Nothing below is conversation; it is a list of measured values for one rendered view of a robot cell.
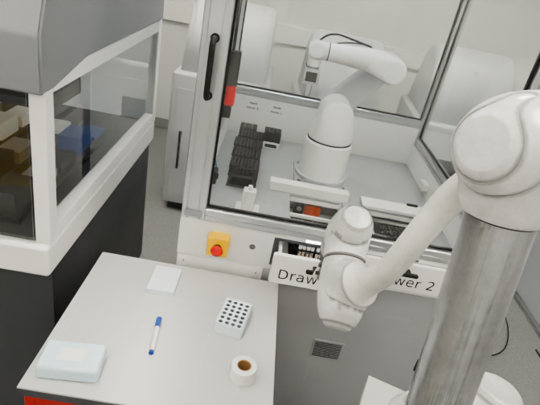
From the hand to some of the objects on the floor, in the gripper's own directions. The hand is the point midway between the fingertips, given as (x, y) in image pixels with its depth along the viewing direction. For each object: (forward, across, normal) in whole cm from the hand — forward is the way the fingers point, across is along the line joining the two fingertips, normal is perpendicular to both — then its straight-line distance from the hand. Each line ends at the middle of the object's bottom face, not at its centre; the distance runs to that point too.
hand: (319, 273), depth 147 cm
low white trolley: (+68, -65, +41) cm, 103 cm away
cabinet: (+113, -1, -5) cm, 113 cm away
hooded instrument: (+106, -11, +172) cm, 202 cm away
